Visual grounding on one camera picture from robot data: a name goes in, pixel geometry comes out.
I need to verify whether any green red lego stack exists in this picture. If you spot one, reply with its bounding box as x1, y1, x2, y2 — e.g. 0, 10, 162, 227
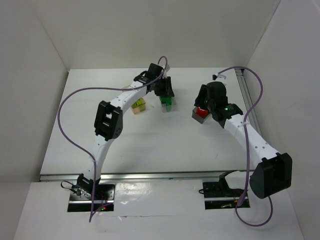
160, 96, 172, 106

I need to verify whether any red lego brick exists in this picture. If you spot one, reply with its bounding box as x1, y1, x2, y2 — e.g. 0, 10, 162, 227
196, 107, 209, 118

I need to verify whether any yellow green lego stack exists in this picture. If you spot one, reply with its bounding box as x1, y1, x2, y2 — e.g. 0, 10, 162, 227
135, 99, 144, 107

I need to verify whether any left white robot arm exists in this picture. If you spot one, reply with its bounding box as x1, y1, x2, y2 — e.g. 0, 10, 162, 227
77, 63, 174, 196

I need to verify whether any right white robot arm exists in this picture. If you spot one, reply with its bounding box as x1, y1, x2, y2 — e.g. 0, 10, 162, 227
194, 81, 293, 199

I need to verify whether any clear transparent container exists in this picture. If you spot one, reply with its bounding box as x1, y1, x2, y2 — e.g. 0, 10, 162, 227
159, 96, 177, 113

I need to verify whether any grey transparent container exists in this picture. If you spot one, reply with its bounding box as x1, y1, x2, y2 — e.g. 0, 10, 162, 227
191, 107, 210, 124

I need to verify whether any orange transparent container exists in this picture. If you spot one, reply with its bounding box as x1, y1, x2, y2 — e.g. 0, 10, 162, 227
120, 85, 147, 114

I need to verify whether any aluminium side rail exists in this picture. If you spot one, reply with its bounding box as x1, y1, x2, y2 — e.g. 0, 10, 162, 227
234, 68, 259, 130

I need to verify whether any aluminium front rail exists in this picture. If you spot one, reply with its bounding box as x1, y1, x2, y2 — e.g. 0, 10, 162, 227
38, 170, 253, 182

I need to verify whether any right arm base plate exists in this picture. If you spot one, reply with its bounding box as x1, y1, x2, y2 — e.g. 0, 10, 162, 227
198, 170, 244, 210

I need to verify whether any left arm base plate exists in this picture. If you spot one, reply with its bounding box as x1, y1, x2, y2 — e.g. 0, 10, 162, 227
60, 180, 116, 213

